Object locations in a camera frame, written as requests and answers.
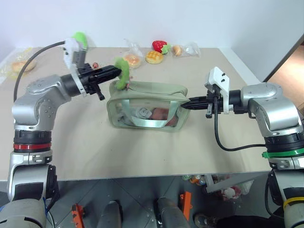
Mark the red strawberry plush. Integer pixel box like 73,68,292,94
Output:
152,40,173,55

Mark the green plush keychain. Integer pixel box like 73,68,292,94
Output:
114,57,131,91

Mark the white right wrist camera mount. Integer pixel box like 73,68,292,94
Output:
204,66,231,115

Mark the white storage basket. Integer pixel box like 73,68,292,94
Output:
205,173,255,195

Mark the white pink plush toy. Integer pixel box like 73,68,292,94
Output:
222,186,243,200

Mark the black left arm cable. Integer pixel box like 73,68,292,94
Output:
13,40,67,101

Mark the dark grey rounded shape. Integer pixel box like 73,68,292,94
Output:
99,200,124,228
155,197,189,228

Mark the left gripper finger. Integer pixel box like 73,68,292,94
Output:
96,65,121,74
95,70,122,83

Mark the bun in yellow bag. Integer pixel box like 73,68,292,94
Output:
0,47,38,77

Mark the round bun in clear bag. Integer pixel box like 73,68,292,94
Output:
123,38,144,70

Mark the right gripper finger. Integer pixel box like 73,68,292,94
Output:
180,102,210,111
184,95,210,104

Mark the grey shoe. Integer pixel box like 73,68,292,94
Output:
194,212,220,228

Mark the red soft item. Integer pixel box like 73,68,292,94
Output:
151,107,179,127

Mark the yellow pineapple bun toy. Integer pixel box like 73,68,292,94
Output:
145,50,165,65

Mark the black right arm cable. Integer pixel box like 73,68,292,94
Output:
213,99,268,152

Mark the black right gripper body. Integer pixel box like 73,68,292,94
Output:
205,84,225,119

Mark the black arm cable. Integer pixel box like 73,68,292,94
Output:
13,40,67,101
213,99,268,152

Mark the green pouch with clear window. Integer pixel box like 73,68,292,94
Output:
106,80,191,133

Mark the small pastry in clear bag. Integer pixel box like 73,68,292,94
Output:
172,41,202,58

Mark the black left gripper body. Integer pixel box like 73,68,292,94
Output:
76,62,106,101

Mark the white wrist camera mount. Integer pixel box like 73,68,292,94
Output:
204,66,231,115
62,37,89,98

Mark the brown wooden door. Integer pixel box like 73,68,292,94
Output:
263,32,304,83

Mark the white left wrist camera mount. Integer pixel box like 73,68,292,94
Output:
62,37,89,98

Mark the grey rolled cloth item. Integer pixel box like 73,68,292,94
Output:
133,106,153,119

